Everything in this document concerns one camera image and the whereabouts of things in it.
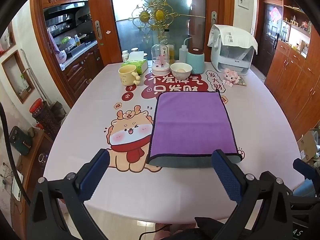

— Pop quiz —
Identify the white bowl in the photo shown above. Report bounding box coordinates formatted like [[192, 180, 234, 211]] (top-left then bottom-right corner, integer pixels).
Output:
[[170, 63, 193, 79]]

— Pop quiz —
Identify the glass oil bottle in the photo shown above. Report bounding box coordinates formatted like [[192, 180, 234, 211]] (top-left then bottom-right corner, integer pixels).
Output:
[[163, 29, 175, 63]]

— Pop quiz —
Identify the yellow mug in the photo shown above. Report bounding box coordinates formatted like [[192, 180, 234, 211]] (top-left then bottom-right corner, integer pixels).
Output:
[[118, 64, 142, 87]]

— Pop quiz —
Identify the red lidded jar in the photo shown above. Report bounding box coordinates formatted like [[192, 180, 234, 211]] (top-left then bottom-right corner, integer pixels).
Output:
[[29, 98, 55, 136]]

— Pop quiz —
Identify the red door decoration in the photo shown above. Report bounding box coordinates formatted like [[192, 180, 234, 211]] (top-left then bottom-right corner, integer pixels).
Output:
[[269, 7, 282, 22]]

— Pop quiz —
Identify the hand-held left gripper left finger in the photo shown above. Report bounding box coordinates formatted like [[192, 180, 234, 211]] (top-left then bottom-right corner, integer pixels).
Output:
[[26, 149, 111, 240]]

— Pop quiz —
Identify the wooden wall frame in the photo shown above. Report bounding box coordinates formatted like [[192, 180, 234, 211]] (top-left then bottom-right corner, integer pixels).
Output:
[[1, 50, 36, 105]]

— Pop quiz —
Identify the tall wooden shelf cabinet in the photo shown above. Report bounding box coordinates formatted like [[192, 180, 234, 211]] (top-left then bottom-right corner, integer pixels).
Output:
[[264, 0, 320, 141]]

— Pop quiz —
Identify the pink printed tablecloth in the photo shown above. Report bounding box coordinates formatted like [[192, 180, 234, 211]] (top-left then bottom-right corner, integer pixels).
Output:
[[42, 61, 307, 225]]

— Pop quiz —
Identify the cardboard box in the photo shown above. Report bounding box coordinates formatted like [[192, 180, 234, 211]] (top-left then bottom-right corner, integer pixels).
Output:
[[297, 128, 320, 162]]

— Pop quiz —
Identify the white power strip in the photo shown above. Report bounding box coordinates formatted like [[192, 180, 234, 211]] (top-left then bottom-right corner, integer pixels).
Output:
[[11, 172, 24, 201]]

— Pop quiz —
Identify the light blue cloth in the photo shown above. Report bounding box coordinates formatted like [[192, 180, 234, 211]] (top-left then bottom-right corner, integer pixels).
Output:
[[293, 179, 317, 198]]

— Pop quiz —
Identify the pink plush toy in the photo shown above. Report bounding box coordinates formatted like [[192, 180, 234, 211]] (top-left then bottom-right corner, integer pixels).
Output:
[[223, 68, 238, 88]]

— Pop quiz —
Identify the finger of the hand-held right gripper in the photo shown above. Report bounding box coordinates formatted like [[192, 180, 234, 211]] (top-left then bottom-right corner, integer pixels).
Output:
[[293, 158, 317, 181]]

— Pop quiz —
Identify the black air fryer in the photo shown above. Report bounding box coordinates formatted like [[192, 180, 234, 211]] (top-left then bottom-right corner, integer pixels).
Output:
[[9, 126, 33, 156]]

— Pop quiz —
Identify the white cloth cover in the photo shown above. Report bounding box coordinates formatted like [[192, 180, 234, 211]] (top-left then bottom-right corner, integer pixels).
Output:
[[207, 24, 258, 55]]

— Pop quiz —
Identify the black cable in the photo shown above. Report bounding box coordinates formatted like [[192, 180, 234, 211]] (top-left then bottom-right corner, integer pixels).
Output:
[[0, 102, 31, 207]]

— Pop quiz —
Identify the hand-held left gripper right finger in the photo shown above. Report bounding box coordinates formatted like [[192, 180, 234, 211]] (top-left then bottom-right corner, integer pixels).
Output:
[[211, 149, 300, 240]]

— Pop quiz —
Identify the purple towel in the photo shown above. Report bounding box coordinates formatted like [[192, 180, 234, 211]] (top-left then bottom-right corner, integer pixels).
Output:
[[146, 91, 243, 169]]

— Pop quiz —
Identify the dark wooden entry door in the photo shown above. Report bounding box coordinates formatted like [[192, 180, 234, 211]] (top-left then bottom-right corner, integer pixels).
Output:
[[257, 0, 284, 63]]

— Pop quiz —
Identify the glass dome with pink figure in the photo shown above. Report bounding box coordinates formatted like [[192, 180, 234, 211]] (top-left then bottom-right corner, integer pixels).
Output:
[[151, 43, 171, 73]]

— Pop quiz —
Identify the wooden lower kitchen cabinet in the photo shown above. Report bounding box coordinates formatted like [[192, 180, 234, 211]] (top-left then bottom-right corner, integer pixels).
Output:
[[59, 40, 106, 101]]

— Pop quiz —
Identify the green tissue box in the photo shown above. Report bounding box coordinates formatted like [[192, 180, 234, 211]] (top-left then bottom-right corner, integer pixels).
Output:
[[122, 51, 149, 75]]

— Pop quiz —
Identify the gold door ornament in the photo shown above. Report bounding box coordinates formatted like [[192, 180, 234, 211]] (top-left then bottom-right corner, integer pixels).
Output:
[[128, 0, 206, 43]]

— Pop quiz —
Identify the white countertop appliance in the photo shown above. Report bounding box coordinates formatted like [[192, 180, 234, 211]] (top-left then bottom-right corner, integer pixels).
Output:
[[210, 24, 258, 76]]

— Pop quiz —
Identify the frosted glass sliding door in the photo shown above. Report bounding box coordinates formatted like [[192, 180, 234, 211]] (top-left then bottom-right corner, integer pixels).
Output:
[[109, 0, 207, 64]]

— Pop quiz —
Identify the glittery card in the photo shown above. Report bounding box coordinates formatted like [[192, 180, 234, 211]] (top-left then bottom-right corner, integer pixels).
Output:
[[231, 76, 247, 87]]

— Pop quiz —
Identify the white squeeze bottle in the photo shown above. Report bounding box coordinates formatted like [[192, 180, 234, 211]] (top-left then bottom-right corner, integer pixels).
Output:
[[178, 37, 193, 63]]

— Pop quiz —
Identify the teal canister with brown lid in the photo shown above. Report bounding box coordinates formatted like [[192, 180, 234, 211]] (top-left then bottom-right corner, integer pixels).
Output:
[[186, 47, 205, 69]]

